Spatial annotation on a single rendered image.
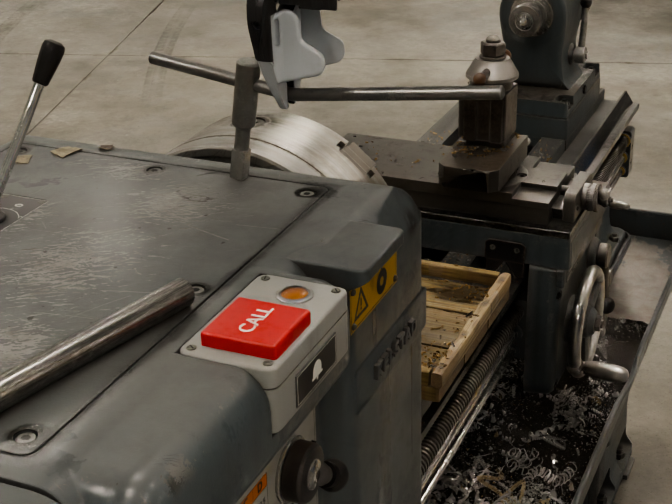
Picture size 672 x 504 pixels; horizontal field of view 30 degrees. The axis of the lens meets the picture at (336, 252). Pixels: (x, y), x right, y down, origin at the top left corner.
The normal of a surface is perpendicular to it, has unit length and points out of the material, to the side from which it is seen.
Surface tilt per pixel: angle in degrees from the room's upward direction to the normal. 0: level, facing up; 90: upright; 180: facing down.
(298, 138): 19
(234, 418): 58
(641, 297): 0
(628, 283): 0
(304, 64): 90
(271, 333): 0
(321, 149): 27
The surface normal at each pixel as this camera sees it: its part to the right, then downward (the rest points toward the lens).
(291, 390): 0.92, 0.15
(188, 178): -0.02, -0.90
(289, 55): -0.40, 0.40
